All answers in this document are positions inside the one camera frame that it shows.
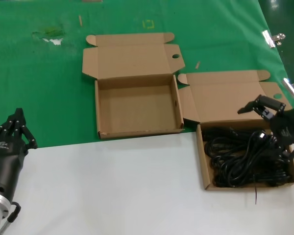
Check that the green table cloth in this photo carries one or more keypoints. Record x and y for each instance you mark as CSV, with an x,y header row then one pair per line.
x,y
39,85

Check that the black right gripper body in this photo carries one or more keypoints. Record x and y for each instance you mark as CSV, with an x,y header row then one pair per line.
x,y
289,124

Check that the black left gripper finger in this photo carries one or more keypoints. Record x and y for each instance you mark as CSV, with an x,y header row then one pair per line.
x,y
27,137
8,122

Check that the open brown cardboard box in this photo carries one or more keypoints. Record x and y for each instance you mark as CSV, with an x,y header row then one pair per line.
x,y
137,107
223,98

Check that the tan thin strip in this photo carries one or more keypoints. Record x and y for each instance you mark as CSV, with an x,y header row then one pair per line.
x,y
80,20

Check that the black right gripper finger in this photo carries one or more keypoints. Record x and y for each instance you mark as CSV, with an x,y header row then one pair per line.
x,y
272,104
292,151

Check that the small tan tape piece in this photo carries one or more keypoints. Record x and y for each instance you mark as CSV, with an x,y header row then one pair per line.
x,y
198,64

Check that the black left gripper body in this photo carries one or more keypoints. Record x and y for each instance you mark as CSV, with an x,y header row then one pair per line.
x,y
5,156

